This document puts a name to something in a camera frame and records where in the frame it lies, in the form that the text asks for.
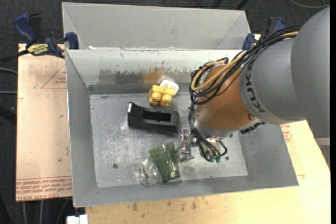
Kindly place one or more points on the white round-cornered object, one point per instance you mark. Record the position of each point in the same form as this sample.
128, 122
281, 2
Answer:
170, 84

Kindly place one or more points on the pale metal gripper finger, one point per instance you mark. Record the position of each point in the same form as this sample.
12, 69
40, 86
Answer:
187, 155
185, 137

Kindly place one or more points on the grey metal bin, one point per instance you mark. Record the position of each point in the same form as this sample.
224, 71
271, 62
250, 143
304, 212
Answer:
120, 144

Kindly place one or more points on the brown cardboard board red print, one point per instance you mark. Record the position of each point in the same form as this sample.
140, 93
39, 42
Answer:
42, 123

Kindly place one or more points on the yellow toy building block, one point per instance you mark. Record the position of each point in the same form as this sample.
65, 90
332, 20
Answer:
160, 96

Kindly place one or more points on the green clear plastic cup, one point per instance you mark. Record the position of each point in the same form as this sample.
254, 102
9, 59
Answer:
166, 162

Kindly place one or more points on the clear crumpled plastic piece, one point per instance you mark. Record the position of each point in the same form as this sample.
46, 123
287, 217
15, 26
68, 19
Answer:
148, 174

